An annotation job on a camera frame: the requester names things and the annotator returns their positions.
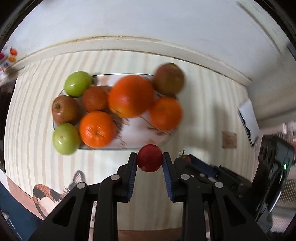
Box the small orange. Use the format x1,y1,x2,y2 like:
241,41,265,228
149,97,183,131
79,111,117,149

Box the large orange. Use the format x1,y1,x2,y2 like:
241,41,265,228
108,75,154,118

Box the blue kitchen cabinet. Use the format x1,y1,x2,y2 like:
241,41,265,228
1,183,43,240

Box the red cherry tomato with stem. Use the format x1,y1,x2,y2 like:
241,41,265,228
178,150,192,163

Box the colourful wall stickers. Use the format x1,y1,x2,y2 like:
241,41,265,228
0,46,18,74

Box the small orange front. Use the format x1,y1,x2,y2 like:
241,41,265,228
149,97,183,131

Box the oval floral ceramic plate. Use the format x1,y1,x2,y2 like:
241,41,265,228
52,73,180,151

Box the striped tablecloth with cat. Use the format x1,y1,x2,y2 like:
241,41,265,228
4,49,261,241

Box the green apple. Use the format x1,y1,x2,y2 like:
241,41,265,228
64,71,93,97
52,123,82,155

